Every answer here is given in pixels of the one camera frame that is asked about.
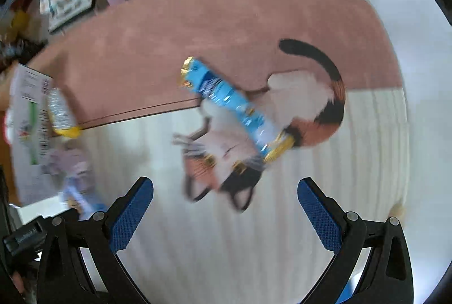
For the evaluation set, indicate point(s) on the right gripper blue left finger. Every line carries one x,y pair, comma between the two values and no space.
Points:
79,262

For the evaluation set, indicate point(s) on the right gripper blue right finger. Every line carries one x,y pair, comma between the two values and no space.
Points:
387,276

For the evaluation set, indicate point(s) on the yellow silver scrubbing sponge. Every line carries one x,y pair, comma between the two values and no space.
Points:
63,122

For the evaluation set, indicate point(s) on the light blue cat tissue pack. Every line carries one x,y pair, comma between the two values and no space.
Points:
83,198

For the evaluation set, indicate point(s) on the white folding cot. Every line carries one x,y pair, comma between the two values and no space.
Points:
68,12

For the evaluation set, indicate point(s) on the cardboard box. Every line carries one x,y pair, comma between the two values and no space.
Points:
29,132

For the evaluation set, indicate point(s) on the blue snack packet gold ends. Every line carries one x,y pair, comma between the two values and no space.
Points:
270,141

